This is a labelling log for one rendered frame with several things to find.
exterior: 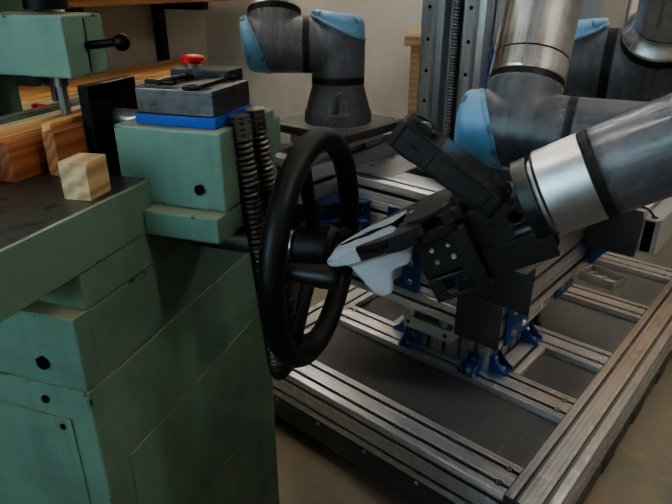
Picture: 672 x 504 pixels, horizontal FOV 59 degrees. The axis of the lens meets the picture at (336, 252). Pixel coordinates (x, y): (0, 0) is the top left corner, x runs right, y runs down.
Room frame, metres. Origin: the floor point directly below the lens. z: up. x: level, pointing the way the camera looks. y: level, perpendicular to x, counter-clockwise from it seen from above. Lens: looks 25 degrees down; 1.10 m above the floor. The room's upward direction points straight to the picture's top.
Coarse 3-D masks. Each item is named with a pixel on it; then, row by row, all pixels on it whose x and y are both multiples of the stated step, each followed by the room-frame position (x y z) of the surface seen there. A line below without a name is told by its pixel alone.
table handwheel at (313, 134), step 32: (320, 128) 0.66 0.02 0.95; (288, 160) 0.59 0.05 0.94; (352, 160) 0.74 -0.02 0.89; (288, 192) 0.56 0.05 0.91; (352, 192) 0.76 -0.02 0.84; (288, 224) 0.54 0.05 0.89; (320, 224) 0.66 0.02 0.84; (352, 224) 0.76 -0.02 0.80; (288, 256) 0.65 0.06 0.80; (320, 256) 0.62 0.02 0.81; (320, 320) 0.67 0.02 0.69; (288, 352) 0.53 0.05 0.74; (320, 352) 0.62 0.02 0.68
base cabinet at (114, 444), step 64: (192, 320) 0.69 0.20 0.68; (256, 320) 0.86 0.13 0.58; (0, 384) 0.54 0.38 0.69; (128, 384) 0.56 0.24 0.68; (192, 384) 0.67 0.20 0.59; (256, 384) 0.85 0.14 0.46; (0, 448) 0.55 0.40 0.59; (64, 448) 0.51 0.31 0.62; (128, 448) 0.54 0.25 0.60; (192, 448) 0.65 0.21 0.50; (256, 448) 0.83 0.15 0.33
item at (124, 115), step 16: (112, 80) 0.74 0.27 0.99; (128, 80) 0.77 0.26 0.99; (80, 96) 0.70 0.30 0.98; (96, 96) 0.71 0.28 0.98; (112, 96) 0.73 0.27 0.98; (128, 96) 0.76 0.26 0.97; (96, 112) 0.70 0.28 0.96; (112, 112) 0.73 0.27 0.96; (128, 112) 0.72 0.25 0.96; (96, 128) 0.70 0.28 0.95; (112, 128) 0.72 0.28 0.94; (96, 144) 0.69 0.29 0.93; (112, 144) 0.72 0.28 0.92
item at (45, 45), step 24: (0, 24) 0.74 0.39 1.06; (24, 24) 0.73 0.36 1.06; (48, 24) 0.72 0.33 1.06; (72, 24) 0.73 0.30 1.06; (96, 24) 0.77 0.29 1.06; (0, 48) 0.74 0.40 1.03; (24, 48) 0.73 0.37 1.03; (48, 48) 0.72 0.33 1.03; (72, 48) 0.72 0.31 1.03; (0, 72) 0.75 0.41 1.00; (24, 72) 0.73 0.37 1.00; (48, 72) 0.72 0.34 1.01; (72, 72) 0.71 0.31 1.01; (96, 72) 0.75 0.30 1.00
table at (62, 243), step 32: (0, 192) 0.60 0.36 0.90; (32, 192) 0.60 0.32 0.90; (128, 192) 0.61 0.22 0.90; (0, 224) 0.50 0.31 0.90; (32, 224) 0.50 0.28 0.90; (64, 224) 0.51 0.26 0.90; (96, 224) 0.55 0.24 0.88; (128, 224) 0.60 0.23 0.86; (160, 224) 0.62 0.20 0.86; (192, 224) 0.60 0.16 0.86; (224, 224) 0.61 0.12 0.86; (0, 256) 0.44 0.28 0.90; (32, 256) 0.47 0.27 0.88; (64, 256) 0.51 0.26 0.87; (96, 256) 0.54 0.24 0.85; (0, 288) 0.44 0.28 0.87; (32, 288) 0.47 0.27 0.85; (0, 320) 0.43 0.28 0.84
